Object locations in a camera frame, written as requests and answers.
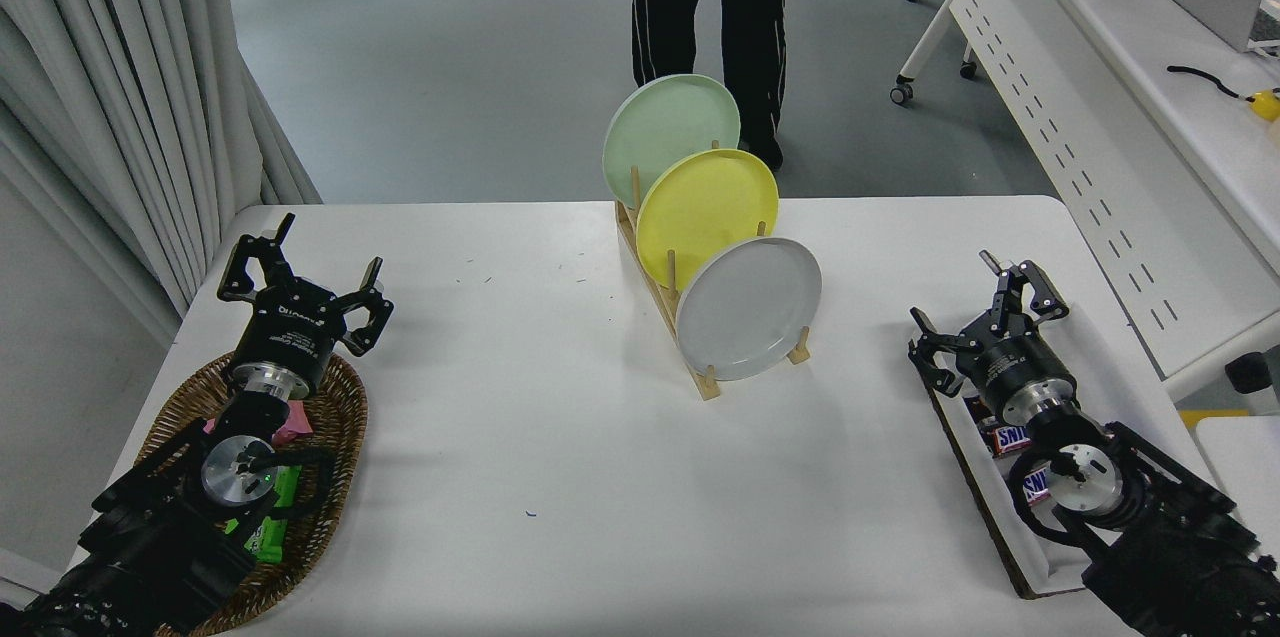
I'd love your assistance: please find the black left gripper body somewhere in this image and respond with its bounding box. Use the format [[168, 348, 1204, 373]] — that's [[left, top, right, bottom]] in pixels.
[[236, 279, 349, 388]]

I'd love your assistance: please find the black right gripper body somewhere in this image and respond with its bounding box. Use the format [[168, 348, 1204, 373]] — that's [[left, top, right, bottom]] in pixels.
[[965, 322, 1076, 423]]

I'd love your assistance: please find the grey plate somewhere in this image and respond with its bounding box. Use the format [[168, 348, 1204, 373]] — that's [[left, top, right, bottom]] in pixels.
[[676, 237, 823, 382]]

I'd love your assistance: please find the wooden plate rack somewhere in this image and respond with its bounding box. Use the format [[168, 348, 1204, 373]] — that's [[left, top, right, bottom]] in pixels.
[[614, 139, 812, 402]]

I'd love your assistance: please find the yellow plate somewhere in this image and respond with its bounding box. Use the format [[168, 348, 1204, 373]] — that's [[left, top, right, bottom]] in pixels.
[[636, 149, 779, 293]]

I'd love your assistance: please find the pale green plate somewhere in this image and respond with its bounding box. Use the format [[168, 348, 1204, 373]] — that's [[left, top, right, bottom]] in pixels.
[[603, 74, 742, 210]]

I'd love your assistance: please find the Snickers bar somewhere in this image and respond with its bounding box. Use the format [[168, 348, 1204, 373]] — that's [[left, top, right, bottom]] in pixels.
[[985, 422, 1036, 458], [1020, 462, 1056, 508]]

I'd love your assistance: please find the pink snack packet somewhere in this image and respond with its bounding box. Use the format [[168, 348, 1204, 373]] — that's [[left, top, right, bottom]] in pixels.
[[205, 402, 313, 443]]

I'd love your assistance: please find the brown wicker basket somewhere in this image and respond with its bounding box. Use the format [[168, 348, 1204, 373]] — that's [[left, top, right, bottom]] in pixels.
[[135, 349, 369, 637]]

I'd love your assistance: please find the white tray with brown edge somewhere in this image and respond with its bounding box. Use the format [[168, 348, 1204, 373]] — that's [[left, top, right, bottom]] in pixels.
[[912, 302, 1236, 600]]

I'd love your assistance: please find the green snack packet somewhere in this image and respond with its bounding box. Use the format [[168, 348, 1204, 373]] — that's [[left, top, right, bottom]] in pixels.
[[225, 465, 303, 558]]

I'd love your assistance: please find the grey curtain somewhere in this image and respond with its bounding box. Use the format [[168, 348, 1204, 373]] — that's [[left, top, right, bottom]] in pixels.
[[0, 0, 323, 348]]

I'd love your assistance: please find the white desk on casters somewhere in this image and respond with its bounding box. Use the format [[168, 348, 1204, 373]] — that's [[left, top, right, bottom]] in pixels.
[[890, 0, 1280, 403]]

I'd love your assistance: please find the person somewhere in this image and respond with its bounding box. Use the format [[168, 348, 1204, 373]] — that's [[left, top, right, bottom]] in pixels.
[[632, 0, 794, 171]]

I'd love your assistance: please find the black cable with yellow end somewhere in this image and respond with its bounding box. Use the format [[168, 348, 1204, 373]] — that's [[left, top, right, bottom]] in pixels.
[[1167, 65, 1280, 123]]

